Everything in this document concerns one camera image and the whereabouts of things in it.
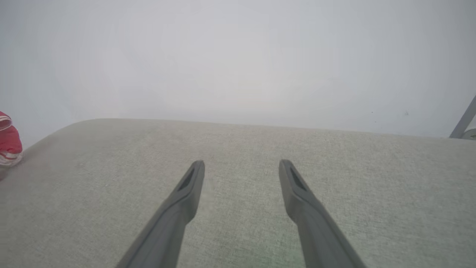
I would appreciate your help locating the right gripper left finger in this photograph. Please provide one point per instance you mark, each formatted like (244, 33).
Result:
(167, 230)

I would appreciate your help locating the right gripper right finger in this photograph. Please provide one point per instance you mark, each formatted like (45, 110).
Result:
(319, 234)

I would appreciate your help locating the red garment with white stripes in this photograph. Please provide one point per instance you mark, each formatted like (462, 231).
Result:
(9, 143)

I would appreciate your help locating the grey fabric sofa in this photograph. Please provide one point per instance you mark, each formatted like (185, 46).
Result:
(241, 149)

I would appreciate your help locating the pale round object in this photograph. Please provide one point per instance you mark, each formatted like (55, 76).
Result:
(470, 134)

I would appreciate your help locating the grey metal bar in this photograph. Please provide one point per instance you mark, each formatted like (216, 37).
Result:
(463, 121)

